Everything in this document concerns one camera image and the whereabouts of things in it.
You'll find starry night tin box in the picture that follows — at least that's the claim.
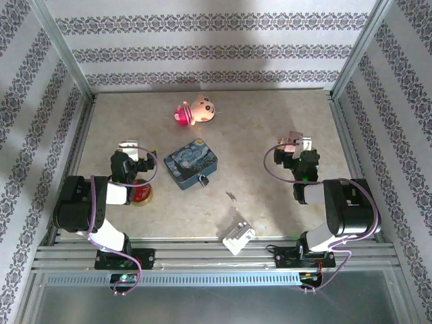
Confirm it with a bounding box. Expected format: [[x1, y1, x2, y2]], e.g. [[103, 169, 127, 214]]
[[163, 138, 219, 192]]

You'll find pink plastic toy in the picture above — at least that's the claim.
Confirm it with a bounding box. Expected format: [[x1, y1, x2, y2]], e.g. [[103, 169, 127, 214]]
[[276, 131, 303, 153]]

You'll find red round can gold lid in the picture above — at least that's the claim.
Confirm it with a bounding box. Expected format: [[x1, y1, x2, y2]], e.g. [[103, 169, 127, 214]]
[[130, 178, 155, 207]]

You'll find plush doll pink outfit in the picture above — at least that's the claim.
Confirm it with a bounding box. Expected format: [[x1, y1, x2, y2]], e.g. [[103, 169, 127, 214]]
[[173, 94, 223, 128]]

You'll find grey metal panel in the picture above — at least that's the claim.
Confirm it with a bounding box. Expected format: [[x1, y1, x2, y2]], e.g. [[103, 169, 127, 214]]
[[20, 269, 416, 324]]

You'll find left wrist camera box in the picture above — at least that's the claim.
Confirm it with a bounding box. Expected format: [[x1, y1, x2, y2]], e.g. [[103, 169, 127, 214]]
[[117, 140, 141, 161]]

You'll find aluminium side rail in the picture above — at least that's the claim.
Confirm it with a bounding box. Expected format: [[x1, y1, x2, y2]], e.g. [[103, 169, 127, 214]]
[[43, 96, 97, 244], [327, 90, 385, 244]]

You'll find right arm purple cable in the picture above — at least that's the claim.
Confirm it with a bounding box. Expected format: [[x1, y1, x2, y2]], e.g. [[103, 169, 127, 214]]
[[263, 141, 382, 294]]

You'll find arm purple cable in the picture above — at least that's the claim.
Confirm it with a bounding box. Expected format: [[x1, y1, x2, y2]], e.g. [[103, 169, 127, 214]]
[[86, 146, 159, 296], [263, 141, 382, 294]]

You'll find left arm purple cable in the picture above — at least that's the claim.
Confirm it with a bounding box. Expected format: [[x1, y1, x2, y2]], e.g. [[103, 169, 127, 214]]
[[86, 146, 159, 296]]

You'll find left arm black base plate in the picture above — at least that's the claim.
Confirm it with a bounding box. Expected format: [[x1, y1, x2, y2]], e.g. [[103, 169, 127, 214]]
[[94, 248, 157, 271]]

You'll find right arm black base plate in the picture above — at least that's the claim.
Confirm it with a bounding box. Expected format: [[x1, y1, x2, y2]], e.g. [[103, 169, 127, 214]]
[[275, 249, 337, 270]]

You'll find white plastic bracket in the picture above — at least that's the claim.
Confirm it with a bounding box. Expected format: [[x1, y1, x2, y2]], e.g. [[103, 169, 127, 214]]
[[221, 221, 257, 257]]

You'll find aluminium frame post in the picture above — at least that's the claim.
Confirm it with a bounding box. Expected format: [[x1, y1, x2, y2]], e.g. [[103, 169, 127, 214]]
[[26, 0, 94, 99], [332, 0, 394, 99]]

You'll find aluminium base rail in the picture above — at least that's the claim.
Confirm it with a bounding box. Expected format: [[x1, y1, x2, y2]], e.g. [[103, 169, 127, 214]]
[[32, 236, 401, 273]]

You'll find grey slotted cable duct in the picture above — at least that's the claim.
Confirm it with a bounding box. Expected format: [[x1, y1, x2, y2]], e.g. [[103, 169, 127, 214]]
[[43, 272, 301, 288]]

